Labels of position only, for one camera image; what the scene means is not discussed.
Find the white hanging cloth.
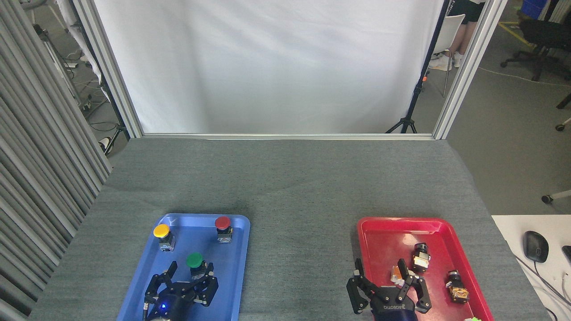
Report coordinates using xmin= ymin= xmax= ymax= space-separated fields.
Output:
xmin=56 ymin=0 xmax=105 ymax=90

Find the black computer mouse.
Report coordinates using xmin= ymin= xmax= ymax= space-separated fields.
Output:
xmin=523 ymin=231 xmax=549 ymax=263

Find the person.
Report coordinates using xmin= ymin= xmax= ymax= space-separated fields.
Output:
xmin=428 ymin=0 xmax=488 ymax=72

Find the grey mouse cable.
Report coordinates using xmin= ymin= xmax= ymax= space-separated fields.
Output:
xmin=513 ymin=254 xmax=571 ymax=309

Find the black chair leg with castor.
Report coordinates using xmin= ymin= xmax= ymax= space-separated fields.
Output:
xmin=555 ymin=91 xmax=571 ymax=132

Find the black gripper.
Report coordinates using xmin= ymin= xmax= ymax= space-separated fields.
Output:
xmin=144 ymin=261 xmax=219 ymax=321
xmin=347 ymin=259 xmax=432 ymax=321

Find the green push button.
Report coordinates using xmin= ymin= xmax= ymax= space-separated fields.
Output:
xmin=186 ymin=253 xmax=208 ymax=280

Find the black switch with orange base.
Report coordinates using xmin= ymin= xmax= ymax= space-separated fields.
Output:
xmin=446 ymin=270 xmax=470 ymax=304

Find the black selector switch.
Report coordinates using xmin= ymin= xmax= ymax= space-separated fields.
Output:
xmin=411 ymin=243 xmax=432 ymax=273

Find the white chair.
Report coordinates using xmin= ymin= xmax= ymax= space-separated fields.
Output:
xmin=431 ymin=14 xmax=467 ymax=98

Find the black office chair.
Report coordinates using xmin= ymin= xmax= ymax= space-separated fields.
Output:
xmin=500 ymin=18 xmax=571 ymax=82

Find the grey slatted curtain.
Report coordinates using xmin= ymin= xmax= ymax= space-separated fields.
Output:
xmin=0 ymin=0 xmax=112 ymax=321

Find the red plastic tray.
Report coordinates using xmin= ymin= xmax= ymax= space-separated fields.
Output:
xmin=357 ymin=217 xmax=494 ymax=321

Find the black tripod stand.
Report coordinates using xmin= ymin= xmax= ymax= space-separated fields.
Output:
xmin=98 ymin=80 xmax=130 ymax=155

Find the silver aluminium post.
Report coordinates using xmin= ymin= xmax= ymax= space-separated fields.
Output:
xmin=433 ymin=0 xmax=509 ymax=140
xmin=73 ymin=0 xmax=144 ymax=138

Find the red push button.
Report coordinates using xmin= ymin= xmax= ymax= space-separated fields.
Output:
xmin=215 ymin=216 xmax=233 ymax=243

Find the silver aluminium crossbar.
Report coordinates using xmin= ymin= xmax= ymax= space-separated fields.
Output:
xmin=142 ymin=133 xmax=436 ymax=141

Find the white backdrop cloth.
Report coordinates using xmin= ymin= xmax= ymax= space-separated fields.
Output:
xmin=94 ymin=0 xmax=447 ymax=134

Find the white desk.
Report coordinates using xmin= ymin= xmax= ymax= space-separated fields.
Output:
xmin=492 ymin=215 xmax=571 ymax=321

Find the white floor cable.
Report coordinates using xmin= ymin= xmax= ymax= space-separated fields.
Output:
xmin=476 ymin=66 xmax=571 ymax=88

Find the blue box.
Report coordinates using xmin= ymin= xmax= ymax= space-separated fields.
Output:
xmin=521 ymin=0 xmax=550 ymax=19

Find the white stand leg with wheel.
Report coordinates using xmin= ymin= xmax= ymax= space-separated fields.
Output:
xmin=541 ymin=189 xmax=571 ymax=205

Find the blue plastic tray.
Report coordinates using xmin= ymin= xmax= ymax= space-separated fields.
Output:
xmin=117 ymin=213 xmax=251 ymax=321

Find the black light stand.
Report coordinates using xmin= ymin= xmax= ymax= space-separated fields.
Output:
xmin=385 ymin=0 xmax=452 ymax=134

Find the yellow push button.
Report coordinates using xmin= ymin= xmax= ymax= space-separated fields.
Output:
xmin=153 ymin=223 xmax=177 ymax=252

